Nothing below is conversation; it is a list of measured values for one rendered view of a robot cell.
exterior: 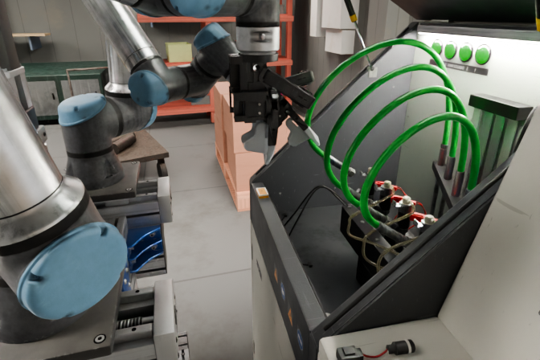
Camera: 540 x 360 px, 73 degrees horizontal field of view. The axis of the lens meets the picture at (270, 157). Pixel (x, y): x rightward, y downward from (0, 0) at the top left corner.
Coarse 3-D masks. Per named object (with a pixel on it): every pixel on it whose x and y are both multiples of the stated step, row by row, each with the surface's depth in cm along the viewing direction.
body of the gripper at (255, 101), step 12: (240, 60) 62; (252, 60) 61; (264, 60) 61; (276, 60) 63; (240, 72) 63; (252, 72) 64; (264, 72) 64; (240, 84) 63; (252, 84) 64; (264, 84) 64; (240, 96) 62; (252, 96) 63; (264, 96) 63; (276, 96) 64; (240, 108) 64; (252, 108) 64; (264, 108) 65; (240, 120) 64; (252, 120) 65
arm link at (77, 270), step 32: (0, 96) 33; (0, 128) 33; (32, 128) 37; (0, 160) 33; (32, 160) 36; (0, 192) 34; (32, 192) 36; (64, 192) 39; (0, 224) 36; (32, 224) 36; (64, 224) 38; (96, 224) 41; (0, 256) 36; (32, 256) 37; (64, 256) 37; (96, 256) 41; (32, 288) 36; (64, 288) 39; (96, 288) 42
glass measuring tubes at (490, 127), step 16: (480, 96) 86; (496, 96) 86; (480, 112) 89; (496, 112) 82; (512, 112) 78; (528, 112) 77; (480, 128) 91; (496, 128) 83; (512, 128) 79; (480, 144) 88; (496, 144) 84; (512, 144) 81; (480, 160) 90; (496, 160) 87; (464, 176) 95; (480, 176) 92; (464, 192) 98
